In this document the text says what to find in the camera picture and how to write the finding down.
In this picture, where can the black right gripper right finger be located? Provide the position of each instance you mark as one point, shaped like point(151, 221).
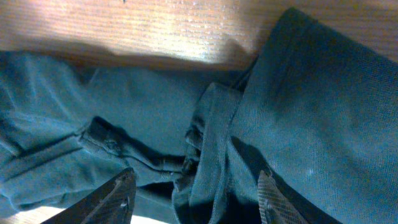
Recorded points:
point(274, 207)

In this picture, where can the black logo t-shirt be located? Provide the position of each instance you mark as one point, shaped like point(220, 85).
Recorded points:
point(315, 109)

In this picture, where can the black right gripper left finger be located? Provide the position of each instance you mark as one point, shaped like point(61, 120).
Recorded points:
point(112, 203)

